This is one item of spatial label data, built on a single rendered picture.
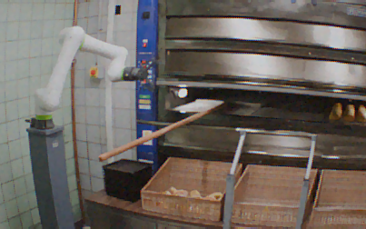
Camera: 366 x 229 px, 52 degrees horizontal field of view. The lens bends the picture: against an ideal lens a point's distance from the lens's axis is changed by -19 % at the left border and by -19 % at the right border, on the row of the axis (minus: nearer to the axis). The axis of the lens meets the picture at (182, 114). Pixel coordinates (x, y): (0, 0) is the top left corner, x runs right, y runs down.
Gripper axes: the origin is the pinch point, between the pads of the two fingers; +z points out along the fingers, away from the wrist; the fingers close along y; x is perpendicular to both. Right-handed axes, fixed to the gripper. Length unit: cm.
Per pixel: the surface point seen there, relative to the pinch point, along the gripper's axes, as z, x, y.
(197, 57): -3, -56, -8
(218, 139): 14, -55, 48
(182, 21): -15, -57, -35
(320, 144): 93, -56, 47
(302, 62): 76, -57, -10
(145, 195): -17, -5, 79
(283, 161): 64, -55, 60
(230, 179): 44, 5, 57
